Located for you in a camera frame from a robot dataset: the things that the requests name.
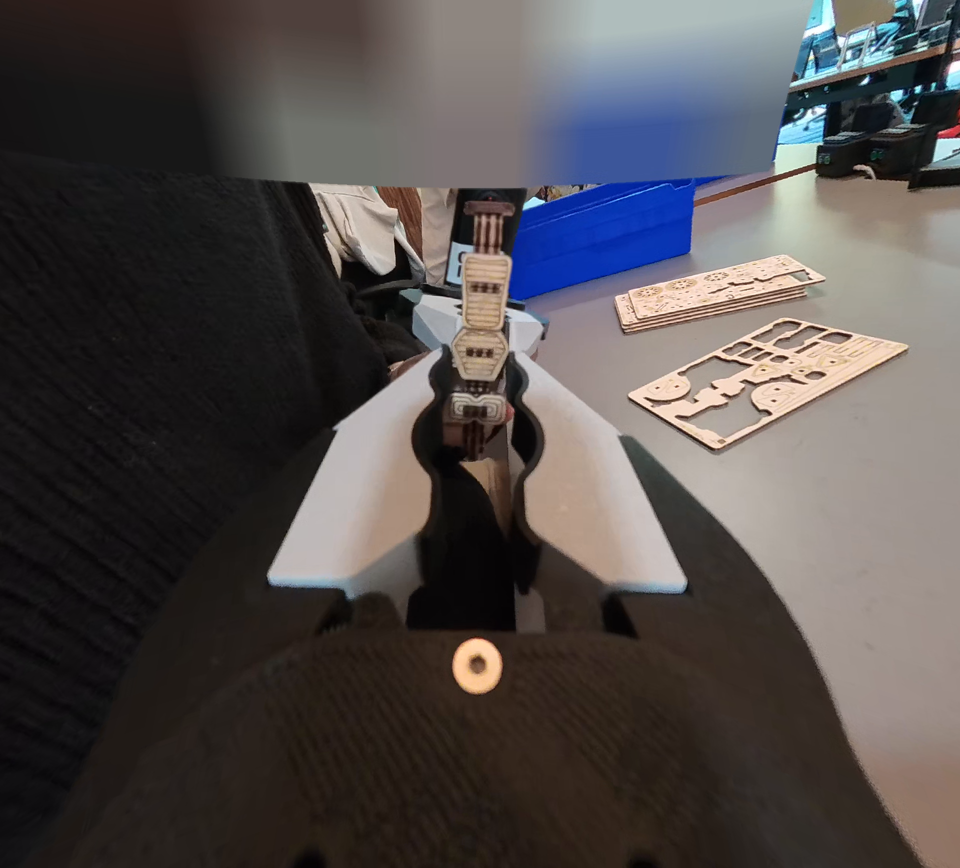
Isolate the background wooden table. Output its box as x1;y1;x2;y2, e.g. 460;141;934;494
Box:
787;39;960;127

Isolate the wooden puzzle model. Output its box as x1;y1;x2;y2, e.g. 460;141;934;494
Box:
446;202;519;463

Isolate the person's left forearm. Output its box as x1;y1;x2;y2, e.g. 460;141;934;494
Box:
341;279;429;378

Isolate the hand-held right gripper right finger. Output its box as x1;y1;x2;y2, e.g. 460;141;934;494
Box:
508;350;690;633

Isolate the black battery charger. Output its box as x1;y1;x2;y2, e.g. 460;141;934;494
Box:
816;129;876;178
866;124;939;178

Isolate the stack of wooden puzzle sheets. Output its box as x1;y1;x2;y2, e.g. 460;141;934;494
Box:
613;254;826;335

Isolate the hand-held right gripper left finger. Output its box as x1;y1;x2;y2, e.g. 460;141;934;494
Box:
267;347;451;629

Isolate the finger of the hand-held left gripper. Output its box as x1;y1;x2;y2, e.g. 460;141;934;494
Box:
412;301;462;356
510;313;549;361

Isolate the punched wooden puzzle sheet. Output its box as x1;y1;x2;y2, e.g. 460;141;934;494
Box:
628;318;909;451

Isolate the grey desk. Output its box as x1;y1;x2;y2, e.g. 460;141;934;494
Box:
517;163;960;868

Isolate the black office chair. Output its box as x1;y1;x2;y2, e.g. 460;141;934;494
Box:
352;260;421;301

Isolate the white jacket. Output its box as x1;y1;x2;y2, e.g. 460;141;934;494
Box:
311;184;410;280

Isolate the blue plastic bin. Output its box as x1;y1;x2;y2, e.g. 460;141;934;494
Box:
510;179;695;301

